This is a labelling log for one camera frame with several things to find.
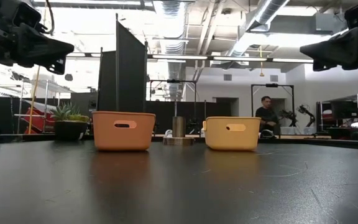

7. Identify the person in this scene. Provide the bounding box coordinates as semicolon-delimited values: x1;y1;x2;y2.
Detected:
254;95;280;138

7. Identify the long ceiling light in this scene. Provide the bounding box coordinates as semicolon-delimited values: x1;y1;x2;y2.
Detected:
213;56;269;62
152;55;209;60
272;57;314;64

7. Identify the yellow hanging cord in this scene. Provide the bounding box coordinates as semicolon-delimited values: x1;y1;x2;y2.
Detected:
259;45;265;78

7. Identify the black partition panel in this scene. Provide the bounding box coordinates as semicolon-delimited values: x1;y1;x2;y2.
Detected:
96;12;149;113

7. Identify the silver ventilation duct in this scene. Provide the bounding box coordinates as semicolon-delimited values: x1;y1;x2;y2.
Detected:
227;0;291;65
153;0;190;100

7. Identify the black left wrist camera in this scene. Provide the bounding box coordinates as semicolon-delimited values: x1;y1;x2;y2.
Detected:
11;1;42;29

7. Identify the yellow floor cable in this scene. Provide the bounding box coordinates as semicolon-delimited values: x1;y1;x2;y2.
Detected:
27;65;42;135

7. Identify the metal shelf rack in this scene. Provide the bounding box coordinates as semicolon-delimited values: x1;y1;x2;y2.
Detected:
13;79;62;135
315;93;358;141

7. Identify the potted succulent plant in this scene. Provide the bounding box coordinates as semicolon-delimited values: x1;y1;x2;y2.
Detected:
50;102;91;141

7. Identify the round camera mount base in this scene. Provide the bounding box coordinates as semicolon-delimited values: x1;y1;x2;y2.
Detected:
162;116;196;146

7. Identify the yellow plastic bin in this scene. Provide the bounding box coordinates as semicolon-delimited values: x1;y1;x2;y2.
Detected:
202;116;262;152

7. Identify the black background gantry frame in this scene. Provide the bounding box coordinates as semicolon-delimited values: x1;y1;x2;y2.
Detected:
250;83;295;138
149;78;198;135

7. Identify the orange plastic bin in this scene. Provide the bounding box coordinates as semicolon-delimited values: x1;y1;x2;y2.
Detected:
91;111;157;152

